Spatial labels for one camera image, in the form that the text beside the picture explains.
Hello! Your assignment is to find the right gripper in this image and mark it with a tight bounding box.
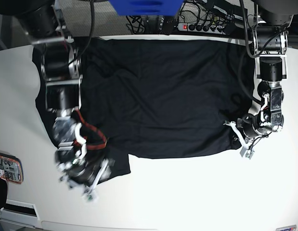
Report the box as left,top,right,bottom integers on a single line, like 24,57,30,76
58,157,115,195

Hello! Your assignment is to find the black T-shirt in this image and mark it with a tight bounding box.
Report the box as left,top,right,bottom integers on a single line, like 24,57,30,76
35,39,255,179

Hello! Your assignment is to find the black round object at left edge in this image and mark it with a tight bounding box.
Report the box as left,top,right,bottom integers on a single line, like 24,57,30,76
0,178,8,209

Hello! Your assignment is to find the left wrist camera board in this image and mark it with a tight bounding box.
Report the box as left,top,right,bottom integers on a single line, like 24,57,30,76
240,147,254,159

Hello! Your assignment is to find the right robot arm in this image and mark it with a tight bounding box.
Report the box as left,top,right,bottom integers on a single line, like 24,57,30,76
17,0,112,200

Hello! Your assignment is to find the small printed package corner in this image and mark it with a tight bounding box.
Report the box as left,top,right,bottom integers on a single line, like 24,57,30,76
276,225,297,231

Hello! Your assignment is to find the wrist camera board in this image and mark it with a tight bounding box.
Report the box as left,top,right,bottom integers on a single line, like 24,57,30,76
84,189,98,203
240,147,254,159

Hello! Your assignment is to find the white power strip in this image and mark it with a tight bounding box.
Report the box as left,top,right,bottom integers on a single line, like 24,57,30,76
177,23,225,35

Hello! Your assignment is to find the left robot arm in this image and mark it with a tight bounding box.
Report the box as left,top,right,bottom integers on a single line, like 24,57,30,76
224,0,294,158

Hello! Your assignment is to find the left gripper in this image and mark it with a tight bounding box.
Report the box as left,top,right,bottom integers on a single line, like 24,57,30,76
223,114,269,151

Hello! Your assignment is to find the white tray with black slot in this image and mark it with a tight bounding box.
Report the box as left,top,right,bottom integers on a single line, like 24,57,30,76
0,199,39,228

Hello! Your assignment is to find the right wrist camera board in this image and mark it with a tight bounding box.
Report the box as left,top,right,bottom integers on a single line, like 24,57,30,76
84,189,98,203

